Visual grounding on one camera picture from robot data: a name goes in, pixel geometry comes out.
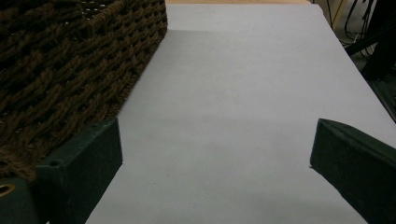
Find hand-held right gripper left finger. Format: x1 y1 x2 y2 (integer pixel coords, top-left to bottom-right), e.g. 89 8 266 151
0 117 123 224

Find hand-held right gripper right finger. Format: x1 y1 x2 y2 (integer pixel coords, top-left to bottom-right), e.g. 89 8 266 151
309 118 396 224

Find brown woven basket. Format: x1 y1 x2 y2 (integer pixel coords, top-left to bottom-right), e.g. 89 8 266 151
0 0 169 183

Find black metal stand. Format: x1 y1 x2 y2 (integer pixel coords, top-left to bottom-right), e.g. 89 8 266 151
344 0 396 124

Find black cables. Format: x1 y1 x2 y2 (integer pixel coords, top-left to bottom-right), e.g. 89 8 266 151
325 0 379 59

